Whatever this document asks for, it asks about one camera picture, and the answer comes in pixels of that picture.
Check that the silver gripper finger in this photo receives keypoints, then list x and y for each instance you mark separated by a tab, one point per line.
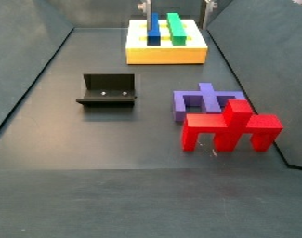
210	5
145	6

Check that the purple comb-shaped block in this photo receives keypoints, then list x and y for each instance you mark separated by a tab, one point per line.
206	98

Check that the yellow slotted board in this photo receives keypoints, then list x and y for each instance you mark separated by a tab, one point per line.
140	53

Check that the black angle fixture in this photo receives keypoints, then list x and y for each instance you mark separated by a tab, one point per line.
109	88

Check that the blue bar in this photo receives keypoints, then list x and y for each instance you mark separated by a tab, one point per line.
153	32

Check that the green bar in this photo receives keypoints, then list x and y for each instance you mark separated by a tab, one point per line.
178	36

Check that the red comb-shaped block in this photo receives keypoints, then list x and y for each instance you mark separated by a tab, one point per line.
229	126

